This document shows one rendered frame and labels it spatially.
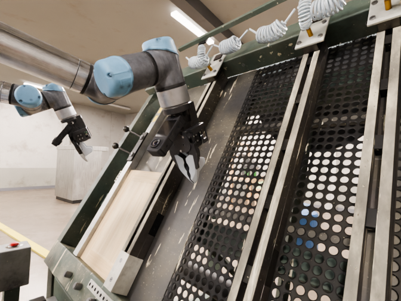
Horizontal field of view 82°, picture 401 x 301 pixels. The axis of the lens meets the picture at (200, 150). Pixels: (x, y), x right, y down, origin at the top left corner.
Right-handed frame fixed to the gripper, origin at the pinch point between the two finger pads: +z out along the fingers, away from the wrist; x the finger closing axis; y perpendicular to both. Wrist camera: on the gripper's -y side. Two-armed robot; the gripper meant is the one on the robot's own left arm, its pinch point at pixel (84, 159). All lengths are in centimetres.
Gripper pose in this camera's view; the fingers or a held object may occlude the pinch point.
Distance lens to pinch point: 122.6
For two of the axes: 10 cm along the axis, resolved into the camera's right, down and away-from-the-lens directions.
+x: -3.8, -2.1, 9.0
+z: 3.0, 8.9, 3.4
